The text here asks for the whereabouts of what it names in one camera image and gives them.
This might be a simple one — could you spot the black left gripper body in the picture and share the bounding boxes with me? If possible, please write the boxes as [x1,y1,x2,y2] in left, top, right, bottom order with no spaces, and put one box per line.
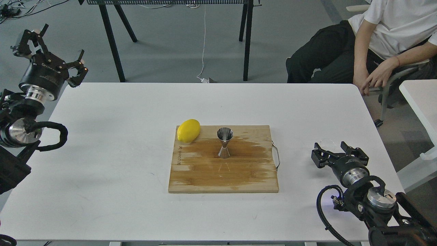
[19,55,70,101]

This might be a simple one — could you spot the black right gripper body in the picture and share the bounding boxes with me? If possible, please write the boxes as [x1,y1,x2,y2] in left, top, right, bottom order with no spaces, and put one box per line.
[331,156,370,188]

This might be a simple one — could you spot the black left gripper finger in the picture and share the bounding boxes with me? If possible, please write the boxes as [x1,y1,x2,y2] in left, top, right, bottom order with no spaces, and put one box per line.
[10,23,50,62]
[65,50,88,88]

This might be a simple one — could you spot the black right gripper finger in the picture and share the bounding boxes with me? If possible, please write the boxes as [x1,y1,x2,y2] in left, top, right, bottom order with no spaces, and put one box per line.
[340,141,369,166]
[311,142,338,168]

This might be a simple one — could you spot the steel double jigger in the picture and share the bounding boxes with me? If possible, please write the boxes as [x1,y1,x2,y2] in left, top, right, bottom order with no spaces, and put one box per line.
[217,127,234,159]

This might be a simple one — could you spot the clear glass measuring cup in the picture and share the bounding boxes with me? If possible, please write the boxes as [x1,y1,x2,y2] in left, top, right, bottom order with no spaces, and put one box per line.
[314,138,342,153]

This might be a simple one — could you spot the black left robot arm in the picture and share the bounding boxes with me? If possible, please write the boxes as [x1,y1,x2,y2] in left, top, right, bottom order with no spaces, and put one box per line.
[0,24,88,193]

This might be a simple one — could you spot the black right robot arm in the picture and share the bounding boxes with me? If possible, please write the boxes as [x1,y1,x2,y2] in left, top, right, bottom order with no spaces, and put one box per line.
[311,142,437,246]

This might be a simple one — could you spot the grey office chair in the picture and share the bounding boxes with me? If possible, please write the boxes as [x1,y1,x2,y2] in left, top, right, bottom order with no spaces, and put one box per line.
[346,3,437,127]

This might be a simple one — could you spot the white side table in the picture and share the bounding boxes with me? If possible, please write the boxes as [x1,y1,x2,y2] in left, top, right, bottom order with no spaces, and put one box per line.
[397,79,437,192]

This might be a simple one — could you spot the seated person white shirt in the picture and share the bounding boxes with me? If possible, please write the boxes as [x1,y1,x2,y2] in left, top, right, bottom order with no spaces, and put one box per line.
[286,0,437,95]

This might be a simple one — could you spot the yellow lemon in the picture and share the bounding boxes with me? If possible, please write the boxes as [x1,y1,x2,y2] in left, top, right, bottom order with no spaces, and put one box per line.
[177,119,201,143]

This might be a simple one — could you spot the wooden cutting board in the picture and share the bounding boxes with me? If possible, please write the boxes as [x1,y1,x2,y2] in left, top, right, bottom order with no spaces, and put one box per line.
[168,125,279,193]

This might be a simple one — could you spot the black floor cables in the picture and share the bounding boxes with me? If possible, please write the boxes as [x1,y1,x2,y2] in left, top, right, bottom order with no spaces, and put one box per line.
[0,0,70,24]

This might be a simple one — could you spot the white power cable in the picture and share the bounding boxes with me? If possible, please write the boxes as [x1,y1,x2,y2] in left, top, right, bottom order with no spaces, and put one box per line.
[196,4,216,83]

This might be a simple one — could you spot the black metal frame table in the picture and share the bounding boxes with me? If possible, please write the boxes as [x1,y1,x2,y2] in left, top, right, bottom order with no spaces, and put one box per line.
[79,0,259,82]

